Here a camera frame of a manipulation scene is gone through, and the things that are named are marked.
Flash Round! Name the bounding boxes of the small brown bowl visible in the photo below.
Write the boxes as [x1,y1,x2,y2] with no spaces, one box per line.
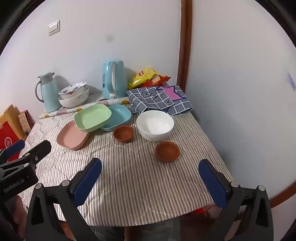
[155,141,180,162]
[113,125,134,143]

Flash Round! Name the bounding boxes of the teal thermos jug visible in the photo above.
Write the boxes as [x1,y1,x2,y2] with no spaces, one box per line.
[35,72,62,113]

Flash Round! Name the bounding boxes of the yellow chips bag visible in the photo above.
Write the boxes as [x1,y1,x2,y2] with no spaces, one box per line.
[128,68,159,90]

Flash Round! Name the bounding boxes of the white bowl grey swirls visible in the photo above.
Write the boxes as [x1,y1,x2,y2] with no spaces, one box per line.
[58,87,90,108]

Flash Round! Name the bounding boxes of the person's left forearm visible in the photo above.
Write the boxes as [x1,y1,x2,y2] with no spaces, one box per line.
[10,196,30,240]

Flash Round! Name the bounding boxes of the light blue electric kettle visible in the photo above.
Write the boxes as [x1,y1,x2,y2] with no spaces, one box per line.
[102,60,128,100]

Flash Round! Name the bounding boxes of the red box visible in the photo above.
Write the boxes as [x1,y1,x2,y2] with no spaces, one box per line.
[0,122,20,151]

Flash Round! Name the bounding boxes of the person's leg in jeans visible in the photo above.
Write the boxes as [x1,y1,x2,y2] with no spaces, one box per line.
[88,219,174,241]

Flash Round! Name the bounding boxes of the white plate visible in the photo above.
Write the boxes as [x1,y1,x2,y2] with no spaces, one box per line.
[136,110,174,142]

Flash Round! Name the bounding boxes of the floral oilcloth mat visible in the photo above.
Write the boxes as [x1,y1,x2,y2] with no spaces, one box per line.
[38,91,130,120]

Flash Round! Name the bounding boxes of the patterned brown box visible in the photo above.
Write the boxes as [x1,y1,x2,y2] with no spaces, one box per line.
[18,110,33,136]

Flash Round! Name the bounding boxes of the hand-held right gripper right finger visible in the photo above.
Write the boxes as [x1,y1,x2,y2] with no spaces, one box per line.
[198,159,274,241]

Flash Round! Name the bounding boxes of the blue red patterned bowl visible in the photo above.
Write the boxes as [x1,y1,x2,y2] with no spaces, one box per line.
[58,82,87,100]

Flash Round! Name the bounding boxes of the pink plastic plate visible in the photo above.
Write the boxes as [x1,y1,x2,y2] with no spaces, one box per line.
[57,121,89,151]

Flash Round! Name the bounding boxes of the red chips bag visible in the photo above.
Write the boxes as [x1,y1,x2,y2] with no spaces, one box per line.
[148,75,171,88]

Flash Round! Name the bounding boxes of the brown cardboard box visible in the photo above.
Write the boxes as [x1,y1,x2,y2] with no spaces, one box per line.
[0,104,26,141]

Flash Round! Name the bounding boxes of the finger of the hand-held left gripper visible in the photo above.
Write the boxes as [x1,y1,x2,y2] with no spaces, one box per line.
[0,140,52,178]
[0,139,25,163]

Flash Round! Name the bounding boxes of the brown wooden door frame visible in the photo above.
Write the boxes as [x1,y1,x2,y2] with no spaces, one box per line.
[177,0,193,93]

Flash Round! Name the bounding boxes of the light blue plastic plate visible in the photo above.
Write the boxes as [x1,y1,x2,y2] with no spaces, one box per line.
[100,104,132,132]

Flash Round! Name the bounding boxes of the grey checked cloth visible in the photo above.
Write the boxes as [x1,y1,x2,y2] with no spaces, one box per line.
[126,85,193,116]

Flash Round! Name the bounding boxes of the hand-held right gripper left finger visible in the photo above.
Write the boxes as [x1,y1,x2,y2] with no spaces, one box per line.
[26,158,102,241]

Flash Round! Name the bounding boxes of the white wall light switch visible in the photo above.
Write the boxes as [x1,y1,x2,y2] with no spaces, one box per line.
[48,20,61,36]

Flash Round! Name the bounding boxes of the green plastic plate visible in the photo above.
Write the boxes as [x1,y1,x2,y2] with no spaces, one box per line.
[74,104,112,133]

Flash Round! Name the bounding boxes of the wooden baseboard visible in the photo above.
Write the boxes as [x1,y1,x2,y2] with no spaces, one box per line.
[269,182,296,209]

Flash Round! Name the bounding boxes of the striped quilted blanket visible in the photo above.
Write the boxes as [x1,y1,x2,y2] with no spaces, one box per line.
[17,104,234,226]

